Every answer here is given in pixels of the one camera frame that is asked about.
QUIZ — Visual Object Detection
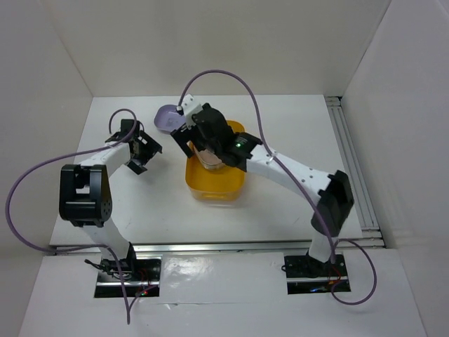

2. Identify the purple plate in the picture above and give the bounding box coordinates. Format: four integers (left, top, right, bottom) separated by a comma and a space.
154, 105, 185, 133

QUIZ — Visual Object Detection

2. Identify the brown square plate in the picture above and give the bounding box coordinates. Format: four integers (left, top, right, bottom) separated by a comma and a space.
192, 145, 226, 171

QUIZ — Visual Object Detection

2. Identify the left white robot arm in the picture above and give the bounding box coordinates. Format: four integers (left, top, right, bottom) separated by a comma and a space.
59, 119, 162, 280

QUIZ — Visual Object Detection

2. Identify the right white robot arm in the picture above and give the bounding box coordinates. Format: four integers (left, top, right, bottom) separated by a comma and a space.
171, 97, 354, 275

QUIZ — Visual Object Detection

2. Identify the yellow plastic bin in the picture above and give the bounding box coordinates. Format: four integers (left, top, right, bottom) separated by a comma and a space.
185, 119, 246, 202

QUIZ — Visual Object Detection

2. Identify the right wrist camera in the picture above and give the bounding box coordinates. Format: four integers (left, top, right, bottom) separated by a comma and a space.
176, 94, 203, 128

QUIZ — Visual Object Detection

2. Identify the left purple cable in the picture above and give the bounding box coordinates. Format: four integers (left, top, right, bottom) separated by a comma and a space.
8, 109, 148, 324

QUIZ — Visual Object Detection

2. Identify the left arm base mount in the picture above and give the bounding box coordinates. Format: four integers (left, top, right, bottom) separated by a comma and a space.
84, 256, 162, 298

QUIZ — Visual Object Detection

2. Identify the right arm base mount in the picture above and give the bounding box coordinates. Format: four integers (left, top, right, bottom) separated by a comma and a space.
281, 254, 351, 295

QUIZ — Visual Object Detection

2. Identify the aluminium rail right side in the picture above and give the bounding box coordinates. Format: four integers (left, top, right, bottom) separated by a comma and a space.
325, 96, 380, 232

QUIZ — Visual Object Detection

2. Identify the aluminium rail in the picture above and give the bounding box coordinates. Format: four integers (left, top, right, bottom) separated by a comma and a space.
48, 239, 387, 256
325, 96, 380, 232

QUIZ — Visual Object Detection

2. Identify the aluminium rail front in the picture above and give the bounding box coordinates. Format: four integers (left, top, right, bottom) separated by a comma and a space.
48, 239, 387, 256

